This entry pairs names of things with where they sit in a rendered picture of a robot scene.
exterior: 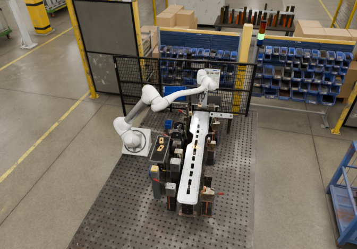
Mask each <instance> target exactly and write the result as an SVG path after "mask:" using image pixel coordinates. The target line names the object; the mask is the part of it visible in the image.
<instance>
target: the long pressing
mask: <svg viewBox="0 0 357 249"><path fill-rule="evenodd" d="M209 118H210V113H209V112H205V111H193V113H192V118H191V124H190V129H189V132H190V133H191V134H193V140H192V143H190V144H188V145H187V148H186V153H185V158H184V164H183V169H182V175H181V180H180V185H179V189H178V194H177V201H178V203H183V204H190V205H195V204H197V202H198V194H199V185H200V176H201V167H202V159H203V150H204V144H205V136H206V135H207V134H208V127H209ZM199 119H200V121H199ZM198 124H200V128H197V125H198ZM197 130H199V133H197ZM196 135H198V138H196ZM195 140H198V143H197V146H199V149H197V150H196V154H195V155H193V150H194V148H191V147H192V145H194V143H195ZM193 156H195V161H192V157H193ZM191 164H194V168H193V169H191ZM190 171H193V175H192V177H190ZM189 179H191V180H192V182H191V185H190V187H188V182H189ZM187 188H190V194H186V192H187Z"/></svg>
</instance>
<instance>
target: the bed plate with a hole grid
mask: <svg viewBox="0 0 357 249"><path fill-rule="evenodd" d="M169 110H170V108H165V109H163V110H161V111H159V112H153V111H152V110H151V107H150V108H149V110H148V111H147V113H146V115H145V117H144V118H143V120H142V122H141V123H140V125H139V127H138V128H145V129H150V130H151V132H150V133H151V143H152V145H151V148H150V150H149V153H148V156H147V157H146V156H137V155H132V154H124V153H123V154H122V155H121V157H120V158H119V160H118V162H117V164H116V165H115V167H114V169H113V170H112V172H111V174H110V175H109V177H108V179H107V181H106V182H105V185H104V186H103V187H102V189H101V190H100V192H99V194H98V195H97V197H96V199H95V201H94V202H93V204H92V206H91V207H90V209H89V211H88V212H87V214H86V216H85V217H84V219H83V221H82V222H81V224H80V225H79V227H78V230H77V231H76V232H75V234H74V236H73V237H72V239H71V241H70V242H69V244H68V246H67V248H66V249H253V226H254V196H255V180H256V147H257V115H258V112H257V111H256V110H249V111H248V117H244V116H245V115H240V114H239V115H233V118H232V121H231V129H230V132H232V135H225V134H224V131H227V123H228V119H226V118H218V121H219V122H220V123H219V124H220V128H219V137H218V141H219V143H218V145H216V151H215V152H214V158H215V164H214V165H209V166H208V165H206V164H205V162H206V160H207V155H208V152H207V147H206V143H207V139H208V138H209V132H210V130H211V128H208V134H207V135H206V136H205V144H204V150H203V159H202V167H201V169H202V173H201V176H200V185H199V199H198V202H197V204H195V205H194V208H193V211H196V212H197V217H196V218H193V217H186V216H179V210H180V209H182V204H181V203H178V201H177V194H178V190H176V194H175V198H176V204H177V206H176V212H173V211H169V210H167V196H166V189H165V186H164V185H163V184H161V183H160V192H161V194H162V196H161V200H154V192H153V187H152V179H151V177H150V176H149V173H148V172H149V169H150V166H157V163H155V162H149V160H150V157H151V154H152V151H153V149H154V146H155V143H156V140H157V136H158V135H162V136H163V134H165V135H167V136H168V130H169V129H165V125H164V123H165V120H166V119H167V120H172V127H171V129H173V128H174V123H175V122H183V118H184V115H185V114H183V113H182V112H180V111H178V109H172V111H174V112H173V113H170V112H169ZM217 136H218V134H217ZM205 167H210V168H213V173H212V181H211V186H212V188H214V189H215V193H224V195H218V194H215V200H214V203H212V209H213V214H214V215H213V216H212V217H213V218H210V217H207V216H201V215H200V210H201V208H202V197H201V196H200V193H201V190H202V187H203V184H204V174H205ZM213 205H214V208H213Z"/></svg>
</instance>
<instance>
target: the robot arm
mask: <svg viewBox="0 0 357 249"><path fill-rule="evenodd" d="M197 87H198V88H196V89H189V90H182V91H177V92H175V93H173V94H171V95H168V96H165V97H163V98H162V97H161V96H160V94H159V93H158V91H157V90H156V89H155V88H154V87H153V86H151V85H149V84H147V85H145V86H144V87H143V88H142V96H141V99H140V100H139V102H138V103H137V104H136V105H135V106H134V107H133V109H132V110H131V111H130V112H129V113H128V114H127V116H126V117H118V118H116V119H115V120H114V122H113V124H114V128H115V130H116V131H117V133H118V134H119V136H120V137H121V138H122V141H123V143H124V145H126V146H127V148H128V149H130V148H133V152H135V150H136V148H139V149H142V134H135V133H134V132H133V131H132V130H131V127H132V122H133V121H134V120H135V119H136V118H137V117H138V115H139V114H140V113H141V112H142V111H143V110H144V109H145V108H146V107H147V105H148V104H151V110H152V111H153V112H159V111H161V110H163V109H165V108H166V107H167V106H169V105H170V104H171V103H172V102H173V101H174V100H175V99H176V98H178V97H181V96H186V95H192V94H196V97H197V99H198V102H199V103H200V98H199V97H200V94H201V103H202V100H204V98H205V95H206V92H205V91H208V90H211V91H213V90H215V89H216V88H217V84H216V82H215V81H214V80H213V79H212V78H210V77H208V76H207V73H206V71H205V70H199V71H198V73H197ZM197 93H198V94H199V97H198V95H197ZM203 93H204V97H202V94H203Z"/></svg>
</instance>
